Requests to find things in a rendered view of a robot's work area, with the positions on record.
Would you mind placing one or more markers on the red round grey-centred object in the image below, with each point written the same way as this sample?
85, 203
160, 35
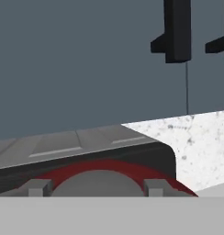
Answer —
98, 183

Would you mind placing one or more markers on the grey and black appliance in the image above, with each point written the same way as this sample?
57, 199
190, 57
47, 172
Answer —
86, 143

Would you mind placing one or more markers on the wide blue-grey cupboard door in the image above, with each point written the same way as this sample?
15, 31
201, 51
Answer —
80, 61

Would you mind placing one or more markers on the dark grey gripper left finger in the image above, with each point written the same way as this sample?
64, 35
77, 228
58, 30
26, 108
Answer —
39, 187

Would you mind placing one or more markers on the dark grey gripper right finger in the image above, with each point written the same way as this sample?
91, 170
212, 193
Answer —
155, 187

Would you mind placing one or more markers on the narrow blue-grey cupboard door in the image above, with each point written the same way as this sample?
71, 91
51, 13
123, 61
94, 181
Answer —
205, 85

